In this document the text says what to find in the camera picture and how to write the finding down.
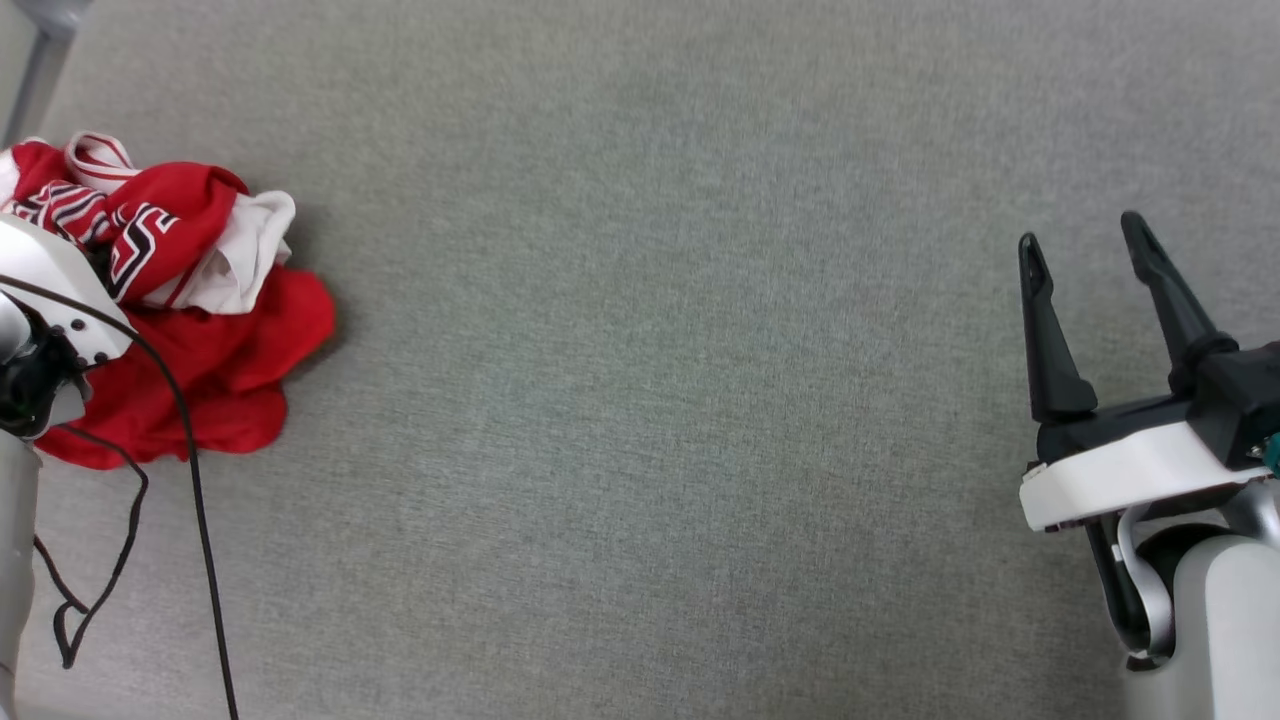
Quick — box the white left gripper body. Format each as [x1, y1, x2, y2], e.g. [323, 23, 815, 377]
[0, 214, 137, 368]

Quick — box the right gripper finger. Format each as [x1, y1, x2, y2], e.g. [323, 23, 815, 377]
[1120, 210, 1241, 394]
[1018, 232, 1099, 424]

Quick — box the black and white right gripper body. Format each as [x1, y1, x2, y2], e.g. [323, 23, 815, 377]
[1019, 341, 1280, 534]

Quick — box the red and white basketball jersey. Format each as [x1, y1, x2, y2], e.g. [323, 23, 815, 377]
[0, 131, 337, 471]

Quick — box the grey metal pole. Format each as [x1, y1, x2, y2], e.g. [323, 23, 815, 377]
[0, 0, 96, 151]

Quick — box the long black cable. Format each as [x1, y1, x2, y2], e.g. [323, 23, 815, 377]
[0, 276, 241, 720]

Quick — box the looped black cable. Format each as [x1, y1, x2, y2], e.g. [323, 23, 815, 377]
[33, 423, 150, 670]

